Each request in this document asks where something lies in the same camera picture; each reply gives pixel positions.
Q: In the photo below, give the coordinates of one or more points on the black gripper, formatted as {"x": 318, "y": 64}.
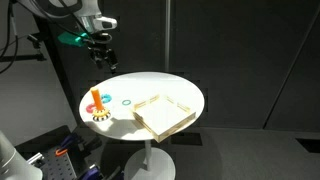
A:
{"x": 96, "y": 51}

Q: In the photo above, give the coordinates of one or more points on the grey robot base cylinder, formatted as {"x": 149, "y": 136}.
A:
{"x": 13, "y": 163}

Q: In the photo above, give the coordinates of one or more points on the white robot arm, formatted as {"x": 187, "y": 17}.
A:
{"x": 87, "y": 13}

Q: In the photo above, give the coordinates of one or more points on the light wooden tray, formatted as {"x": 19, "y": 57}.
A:
{"x": 163, "y": 116}

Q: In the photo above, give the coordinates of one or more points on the grey vertical pole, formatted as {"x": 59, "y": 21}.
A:
{"x": 167, "y": 33}

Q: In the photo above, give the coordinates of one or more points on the purple clamp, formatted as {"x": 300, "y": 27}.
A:
{"x": 67, "y": 140}
{"x": 90, "y": 173}

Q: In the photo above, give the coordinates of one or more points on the orange clamp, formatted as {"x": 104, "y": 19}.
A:
{"x": 61, "y": 152}

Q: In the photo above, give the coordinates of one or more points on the black perforated breadboard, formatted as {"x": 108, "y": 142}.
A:
{"x": 60, "y": 166}

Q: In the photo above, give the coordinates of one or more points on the silver aluminium bar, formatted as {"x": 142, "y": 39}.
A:
{"x": 35, "y": 158}

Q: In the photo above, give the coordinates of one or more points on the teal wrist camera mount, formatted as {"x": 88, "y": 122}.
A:
{"x": 74, "y": 39}

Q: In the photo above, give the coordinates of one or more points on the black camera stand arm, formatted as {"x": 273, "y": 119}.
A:
{"x": 23, "y": 58}

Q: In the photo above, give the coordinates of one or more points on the white table pedestal base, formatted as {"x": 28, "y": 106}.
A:
{"x": 150, "y": 165}

